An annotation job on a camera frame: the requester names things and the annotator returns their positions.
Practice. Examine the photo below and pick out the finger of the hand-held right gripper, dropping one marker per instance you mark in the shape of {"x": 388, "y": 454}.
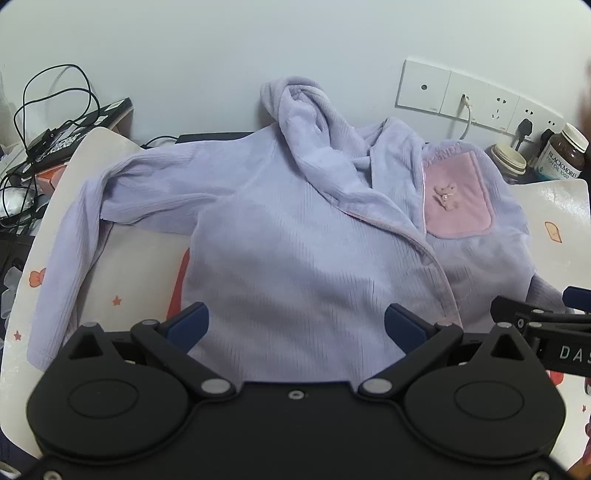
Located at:
{"x": 578, "y": 298}
{"x": 517, "y": 311}

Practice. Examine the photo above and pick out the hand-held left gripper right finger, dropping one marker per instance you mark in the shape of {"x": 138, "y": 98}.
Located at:
{"x": 405, "y": 326}

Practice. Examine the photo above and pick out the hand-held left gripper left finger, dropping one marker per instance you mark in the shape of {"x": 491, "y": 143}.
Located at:
{"x": 190, "y": 323}

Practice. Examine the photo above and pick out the lavender fleece pajama top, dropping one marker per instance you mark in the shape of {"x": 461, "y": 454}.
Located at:
{"x": 295, "y": 240}

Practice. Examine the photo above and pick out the printed white mat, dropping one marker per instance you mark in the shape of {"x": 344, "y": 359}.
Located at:
{"x": 134, "y": 258}

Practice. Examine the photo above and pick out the brown supplement bottle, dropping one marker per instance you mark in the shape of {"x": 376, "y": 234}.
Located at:
{"x": 562, "y": 154}

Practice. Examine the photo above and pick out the glass jar with lid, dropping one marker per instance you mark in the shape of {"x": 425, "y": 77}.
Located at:
{"x": 508, "y": 162}

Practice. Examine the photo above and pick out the black power plug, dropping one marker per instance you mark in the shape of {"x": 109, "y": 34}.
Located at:
{"x": 523, "y": 131}

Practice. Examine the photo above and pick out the black flat device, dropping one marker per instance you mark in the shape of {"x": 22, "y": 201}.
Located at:
{"x": 207, "y": 137}

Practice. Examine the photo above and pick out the orange small box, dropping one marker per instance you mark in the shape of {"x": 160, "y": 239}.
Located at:
{"x": 50, "y": 177}

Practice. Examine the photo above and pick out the clear plastic bag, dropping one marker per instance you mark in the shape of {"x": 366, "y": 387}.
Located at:
{"x": 16, "y": 201}

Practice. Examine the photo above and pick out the black printed box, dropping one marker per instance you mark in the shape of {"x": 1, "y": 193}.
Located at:
{"x": 87, "y": 124}

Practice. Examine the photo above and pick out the white wall socket panel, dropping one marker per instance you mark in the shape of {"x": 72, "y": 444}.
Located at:
{"x": 540, "y": 117}
{"x": 480, "y": 102}

